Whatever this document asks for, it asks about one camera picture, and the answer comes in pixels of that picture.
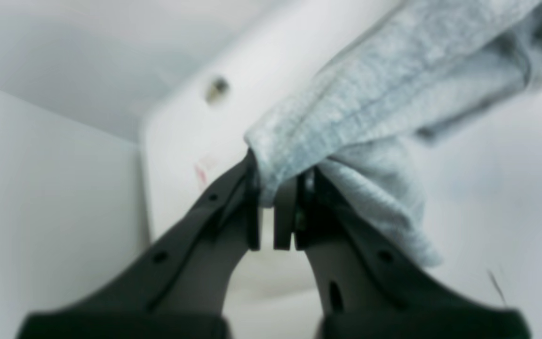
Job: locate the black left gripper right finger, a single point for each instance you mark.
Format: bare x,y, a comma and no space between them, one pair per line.
368,288

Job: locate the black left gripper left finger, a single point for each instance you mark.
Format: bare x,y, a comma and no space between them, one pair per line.
177,288

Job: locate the grey T-shirt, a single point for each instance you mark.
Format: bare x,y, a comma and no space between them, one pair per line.
428,68

